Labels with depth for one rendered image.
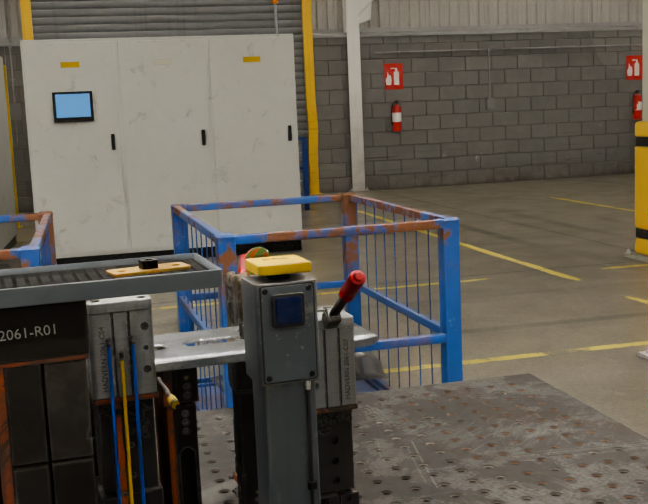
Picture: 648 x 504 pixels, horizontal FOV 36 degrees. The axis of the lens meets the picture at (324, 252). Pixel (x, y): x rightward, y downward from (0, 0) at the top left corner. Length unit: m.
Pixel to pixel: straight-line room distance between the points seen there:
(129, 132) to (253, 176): 1.18
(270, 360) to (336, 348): 0.21
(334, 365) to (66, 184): 7.92
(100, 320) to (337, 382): 0.31
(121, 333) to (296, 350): 0.23
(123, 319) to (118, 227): 7.98
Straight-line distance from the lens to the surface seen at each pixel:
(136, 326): 1.21
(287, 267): 1.08
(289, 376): 1.10
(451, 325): 3.35
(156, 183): 9.17
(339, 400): 1.30
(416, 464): 1.80
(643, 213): 8.42
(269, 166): 9.32
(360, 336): 1.42
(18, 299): 1.00
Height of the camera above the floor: 1.32
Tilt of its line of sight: 8 degrees down
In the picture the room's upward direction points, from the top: 2 degrees counter-clockwise
